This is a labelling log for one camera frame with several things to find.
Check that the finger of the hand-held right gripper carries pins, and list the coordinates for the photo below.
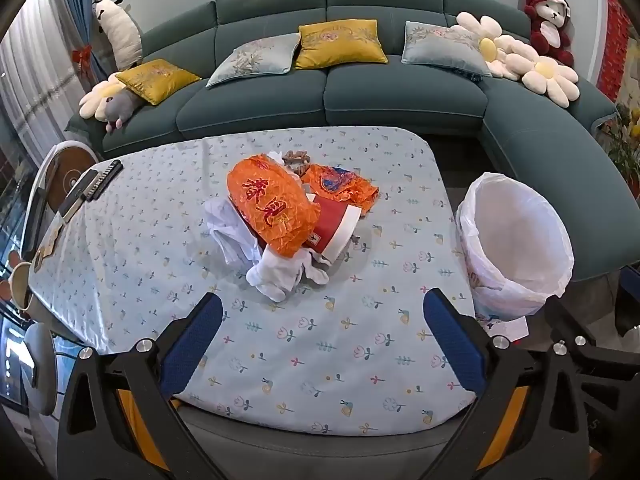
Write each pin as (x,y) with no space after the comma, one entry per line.
(565,325)

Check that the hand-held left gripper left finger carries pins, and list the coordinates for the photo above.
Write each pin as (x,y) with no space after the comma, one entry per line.
(192,345)

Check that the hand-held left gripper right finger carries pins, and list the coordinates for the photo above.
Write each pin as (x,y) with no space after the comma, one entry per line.
(455,345)

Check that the trash bin with white bag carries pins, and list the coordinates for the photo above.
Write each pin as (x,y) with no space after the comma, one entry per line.
(520,240)

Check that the large orange wrapper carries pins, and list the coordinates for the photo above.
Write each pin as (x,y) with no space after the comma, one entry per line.
(270,200)

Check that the red paper box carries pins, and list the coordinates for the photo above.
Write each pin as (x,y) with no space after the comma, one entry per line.
(332,225)

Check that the small orange wrapper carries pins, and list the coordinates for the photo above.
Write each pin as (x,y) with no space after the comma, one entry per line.
(345,185)

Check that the white paper sheet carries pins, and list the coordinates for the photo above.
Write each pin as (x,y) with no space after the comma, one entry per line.
(507,329)

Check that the small brown scrap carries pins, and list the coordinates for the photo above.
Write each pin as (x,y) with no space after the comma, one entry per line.
(358,242)

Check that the white round chair back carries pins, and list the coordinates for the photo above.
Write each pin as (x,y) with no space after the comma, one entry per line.
(40,370)

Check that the beige cup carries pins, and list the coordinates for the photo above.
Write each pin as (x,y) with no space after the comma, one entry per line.
(20,285)

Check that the black remote control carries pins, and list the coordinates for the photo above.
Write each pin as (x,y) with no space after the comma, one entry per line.
(102,180)

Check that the dark flat remote control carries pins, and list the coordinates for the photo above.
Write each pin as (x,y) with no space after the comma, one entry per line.
(77,195)

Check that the green potted plant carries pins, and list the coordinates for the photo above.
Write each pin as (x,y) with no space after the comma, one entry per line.
(625,145)

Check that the brown scrunchie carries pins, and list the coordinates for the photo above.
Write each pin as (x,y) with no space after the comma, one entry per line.
(295,160)

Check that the round wooden side table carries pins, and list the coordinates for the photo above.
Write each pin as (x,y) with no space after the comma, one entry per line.
(65,175)

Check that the grey plush toy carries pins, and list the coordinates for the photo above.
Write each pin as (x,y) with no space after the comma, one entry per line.
(122,107)

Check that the cream flower pillow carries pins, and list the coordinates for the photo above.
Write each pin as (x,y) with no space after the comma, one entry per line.
(487,42)
(545,77)
(95,100)

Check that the dark green sectional sofa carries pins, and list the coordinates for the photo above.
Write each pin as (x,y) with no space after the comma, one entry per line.
(400,95)

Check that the yellow embroidered cushion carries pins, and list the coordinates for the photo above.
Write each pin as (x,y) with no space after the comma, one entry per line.
(157,80)
(340,45)

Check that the light blue embroidered cushion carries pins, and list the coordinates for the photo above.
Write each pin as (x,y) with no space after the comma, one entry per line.
(255,60)
(440,47)

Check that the white sheer curtain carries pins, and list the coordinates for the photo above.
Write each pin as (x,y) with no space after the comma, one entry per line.
(30,90)

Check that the red monkey plush toy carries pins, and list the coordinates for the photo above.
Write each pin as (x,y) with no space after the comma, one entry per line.
(547,20)

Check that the red curtain tie bow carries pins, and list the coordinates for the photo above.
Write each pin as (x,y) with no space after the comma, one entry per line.
(82,55)

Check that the white long plush toy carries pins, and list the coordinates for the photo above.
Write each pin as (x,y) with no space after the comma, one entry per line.
(120,30)

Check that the blue curtain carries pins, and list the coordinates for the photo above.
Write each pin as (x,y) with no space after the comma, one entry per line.
(77,20)

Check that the red wall hanging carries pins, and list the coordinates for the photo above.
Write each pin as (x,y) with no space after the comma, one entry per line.
(615,50)

